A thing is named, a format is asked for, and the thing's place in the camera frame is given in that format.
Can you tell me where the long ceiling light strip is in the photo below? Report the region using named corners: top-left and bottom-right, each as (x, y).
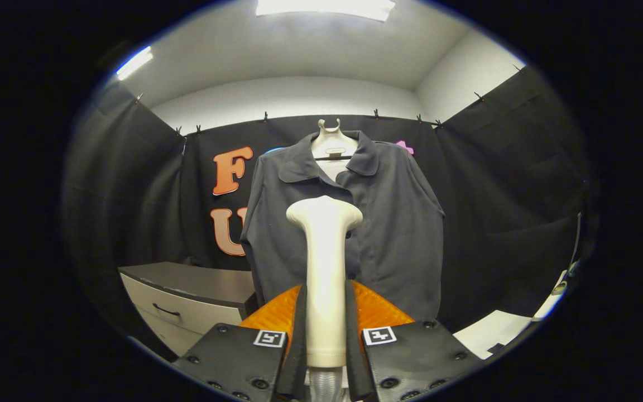
top-left (115, 46), bottom-right (153, 80)

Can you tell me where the grey drawer cabinet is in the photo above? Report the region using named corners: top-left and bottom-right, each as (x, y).
top-left (118, 261), bottom-right (259, 358)

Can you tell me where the square ceiling light panel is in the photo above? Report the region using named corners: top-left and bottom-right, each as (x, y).
top-left (255, 0), bottom-right (397, 23)

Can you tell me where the white side table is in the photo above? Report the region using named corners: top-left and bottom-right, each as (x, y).
top-left (532, 270), bottom-right (570, 322)

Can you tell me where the black backdrop cloth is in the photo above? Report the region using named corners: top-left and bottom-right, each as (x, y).
top-left (62, 64), bottom-right (598, 347)

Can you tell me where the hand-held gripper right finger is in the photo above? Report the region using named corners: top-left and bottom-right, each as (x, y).
top-left (345, 279), bottom-right (484, 402)

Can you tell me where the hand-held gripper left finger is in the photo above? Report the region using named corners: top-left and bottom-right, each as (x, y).
top-left (172, 282), bottom-right (308, 402)

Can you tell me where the dark grey button shirt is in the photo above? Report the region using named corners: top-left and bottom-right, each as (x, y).
top-left (239, 130), bottom-right (446, 322)

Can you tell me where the white garment steamer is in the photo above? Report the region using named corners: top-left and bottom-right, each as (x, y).
top-left (286, 195), bottom-right (364, 402)

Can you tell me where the cream mannequin torso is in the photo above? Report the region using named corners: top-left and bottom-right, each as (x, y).
top-left (310, 118), bottom-right (360, 182)

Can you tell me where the white flat board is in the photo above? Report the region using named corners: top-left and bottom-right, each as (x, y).
top-left (453, 310), bottom-right (534, 361)

